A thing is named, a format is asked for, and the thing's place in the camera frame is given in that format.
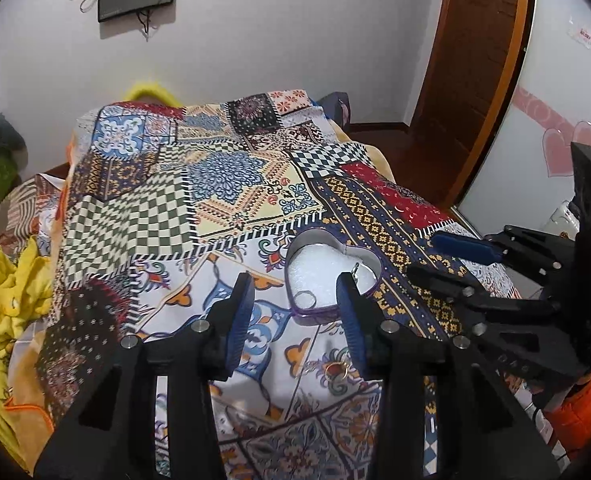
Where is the pink heart wall sticker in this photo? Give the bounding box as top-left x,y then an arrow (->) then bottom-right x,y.
543,122 -> 591,178

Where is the colourful patchwork bedspread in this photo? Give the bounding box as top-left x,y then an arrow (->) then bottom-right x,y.
5,89 -> 527,480

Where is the brown wooden door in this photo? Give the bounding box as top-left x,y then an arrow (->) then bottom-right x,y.
410,0 -> 531,207

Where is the gold ring on bedspread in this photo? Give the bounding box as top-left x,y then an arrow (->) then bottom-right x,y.
323,360 -> 353,382

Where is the white wall switch sticker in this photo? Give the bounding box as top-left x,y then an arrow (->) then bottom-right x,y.
568,16 -> 591,50

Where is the yellow cloth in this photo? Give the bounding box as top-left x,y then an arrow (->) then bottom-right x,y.
0,237 -> 53,466

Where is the silver ring in box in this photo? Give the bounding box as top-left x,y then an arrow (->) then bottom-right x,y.
292,288 -> 318,311

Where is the purple heart-shaped jewelry box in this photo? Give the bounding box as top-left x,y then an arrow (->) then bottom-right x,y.
285,229 -> 383,323

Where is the yellow pillow behind bed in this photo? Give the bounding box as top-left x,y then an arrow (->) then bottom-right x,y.
123,81 -> 183,107

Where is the dark blue pillow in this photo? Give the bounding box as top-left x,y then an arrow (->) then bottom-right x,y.
317,92 -> 351,129

